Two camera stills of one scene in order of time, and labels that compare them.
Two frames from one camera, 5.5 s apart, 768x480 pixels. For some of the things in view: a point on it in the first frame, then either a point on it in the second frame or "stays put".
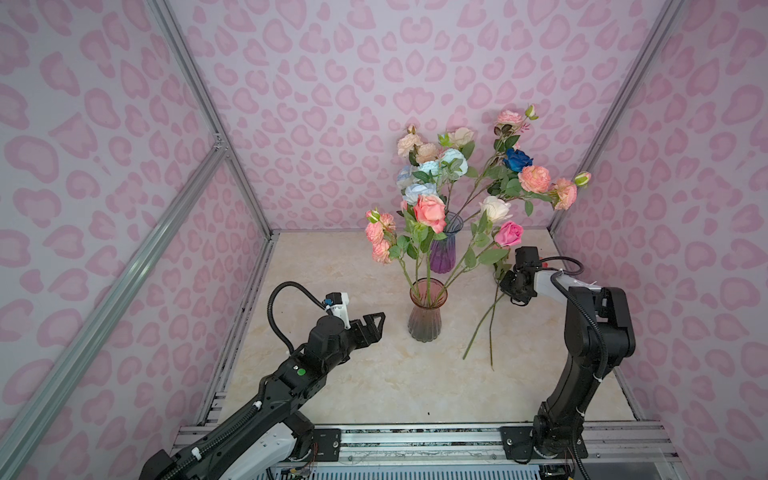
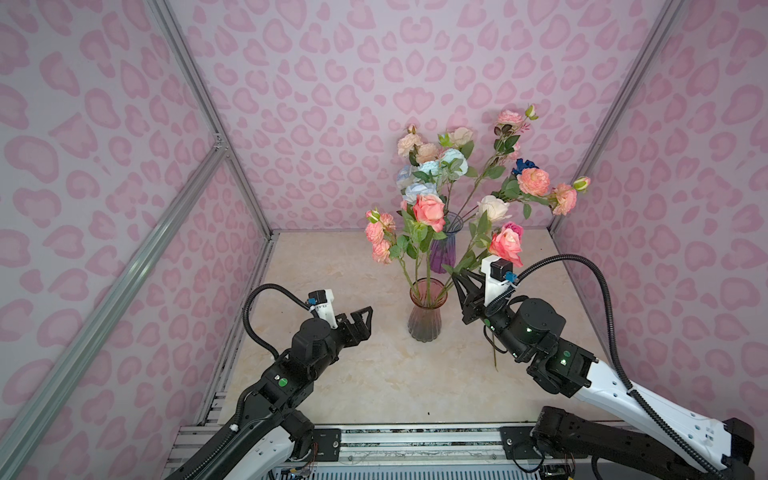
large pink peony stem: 386,246 stays put
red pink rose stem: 499,270 → 505,242
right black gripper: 506,289 → 471,305
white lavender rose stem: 413,191 stays put
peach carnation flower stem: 411,145 stays put
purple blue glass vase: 443,252 stays put
